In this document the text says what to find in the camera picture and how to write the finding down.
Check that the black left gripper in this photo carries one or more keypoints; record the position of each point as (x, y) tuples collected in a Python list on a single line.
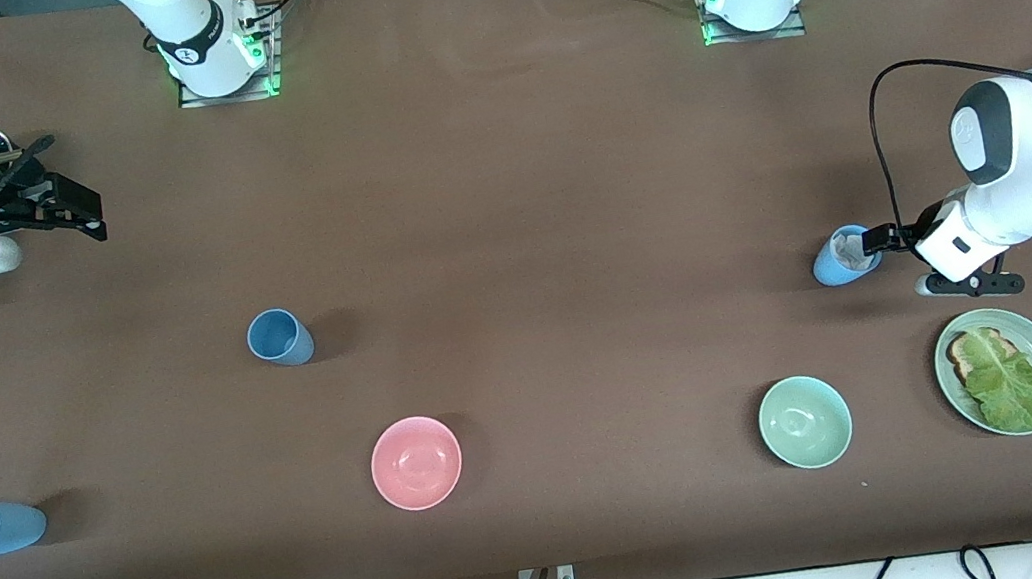
[(902, 236)]

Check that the white paper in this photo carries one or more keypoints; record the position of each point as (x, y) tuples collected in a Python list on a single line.
[(849, 251)]

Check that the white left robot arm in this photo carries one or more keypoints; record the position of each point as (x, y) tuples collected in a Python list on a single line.
[(1021, 148)]

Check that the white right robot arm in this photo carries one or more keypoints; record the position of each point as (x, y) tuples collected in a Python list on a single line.
[(203, 41)]

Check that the toast slice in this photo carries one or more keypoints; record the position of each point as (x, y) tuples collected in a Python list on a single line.
[(962, 358)]

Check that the pale green plate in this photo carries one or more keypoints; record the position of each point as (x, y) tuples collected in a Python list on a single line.
[(1027, 334)]

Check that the green lettuce leaf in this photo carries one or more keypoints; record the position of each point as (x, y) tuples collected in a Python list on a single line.
[(1009, 387)]

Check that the pale green bowl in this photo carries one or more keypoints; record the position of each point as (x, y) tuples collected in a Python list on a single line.
[(805, 421)]

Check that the pink bowl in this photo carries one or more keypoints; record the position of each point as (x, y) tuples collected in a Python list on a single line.
[(416, 463)]

